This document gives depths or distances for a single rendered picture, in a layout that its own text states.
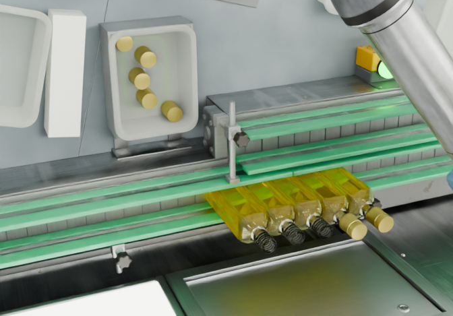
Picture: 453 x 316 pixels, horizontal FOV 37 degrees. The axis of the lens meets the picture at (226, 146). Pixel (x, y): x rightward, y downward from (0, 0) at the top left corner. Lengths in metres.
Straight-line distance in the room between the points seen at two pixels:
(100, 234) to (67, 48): 0.36
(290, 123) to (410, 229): 0.43
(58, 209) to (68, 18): 0.35
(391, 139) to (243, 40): 0.39
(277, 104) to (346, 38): 0.27
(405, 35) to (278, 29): 0.69
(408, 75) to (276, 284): 0.60
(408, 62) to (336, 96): 0.63
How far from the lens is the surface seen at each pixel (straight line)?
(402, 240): 1.59
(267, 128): 1.36
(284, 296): 1.32
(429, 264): 1.52
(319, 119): 1.41
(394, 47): 0.87
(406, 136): 1.55
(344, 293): 1.34
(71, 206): 1.30
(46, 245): 1.34
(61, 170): 1.40
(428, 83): 0.90
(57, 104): 1.35
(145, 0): 1.40
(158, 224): 1.36
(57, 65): 1.33
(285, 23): 1.53
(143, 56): 1.36
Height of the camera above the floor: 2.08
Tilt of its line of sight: 58 degrees down
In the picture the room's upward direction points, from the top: 135 degrees clockwise
